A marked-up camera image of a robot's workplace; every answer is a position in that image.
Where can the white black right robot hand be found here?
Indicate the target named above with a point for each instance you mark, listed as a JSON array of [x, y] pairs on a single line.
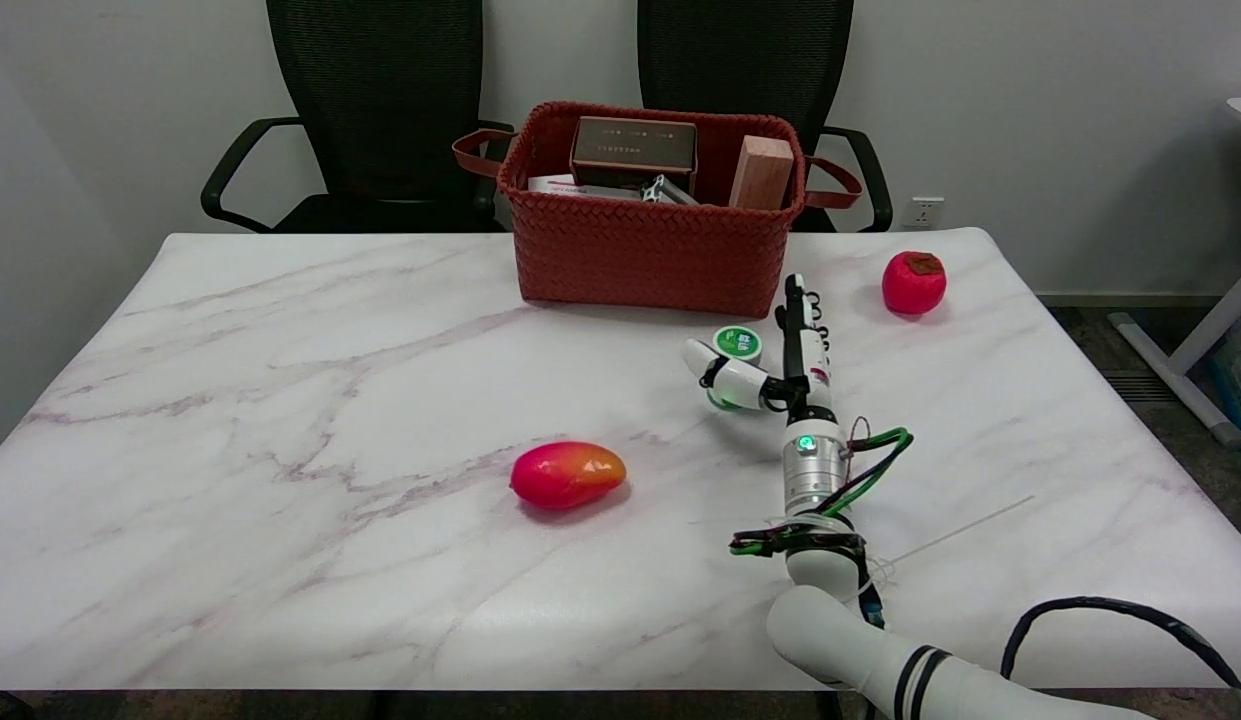
[[806, 360]]

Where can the green gum jar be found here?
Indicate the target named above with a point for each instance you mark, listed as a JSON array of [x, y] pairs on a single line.
[[737, 342]]

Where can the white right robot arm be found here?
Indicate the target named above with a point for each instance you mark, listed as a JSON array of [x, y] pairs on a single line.
[[812, 470]]

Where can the red persimmon toy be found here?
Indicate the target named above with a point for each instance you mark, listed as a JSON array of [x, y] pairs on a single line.
[[914, 284]]

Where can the red woven basket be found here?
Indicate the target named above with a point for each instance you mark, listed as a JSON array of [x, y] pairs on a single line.
[[648, 250]]

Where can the light wooden block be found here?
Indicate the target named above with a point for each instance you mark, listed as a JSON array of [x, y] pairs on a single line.
[[762, 172]]

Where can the long white zip tie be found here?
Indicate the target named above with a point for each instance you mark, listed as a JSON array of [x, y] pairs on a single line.
[[965, 528]]

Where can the red orange mango toy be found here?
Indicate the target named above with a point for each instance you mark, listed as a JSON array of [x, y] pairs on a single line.
[[565, 475]]

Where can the dark brown box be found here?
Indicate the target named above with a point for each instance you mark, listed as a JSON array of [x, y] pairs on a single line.
[[632, 150]]

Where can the white flat box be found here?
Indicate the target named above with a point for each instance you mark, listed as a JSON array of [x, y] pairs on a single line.
[[570, 186]]

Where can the black mesh office chair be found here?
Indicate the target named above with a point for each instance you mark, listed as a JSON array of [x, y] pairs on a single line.
[[750, 60], [380, 100]]

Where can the white wall socket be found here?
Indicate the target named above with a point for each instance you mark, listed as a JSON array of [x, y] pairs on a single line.
[[923, 212]]

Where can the white desk frame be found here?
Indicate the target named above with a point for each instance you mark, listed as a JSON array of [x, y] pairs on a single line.
[[1210, 325]]

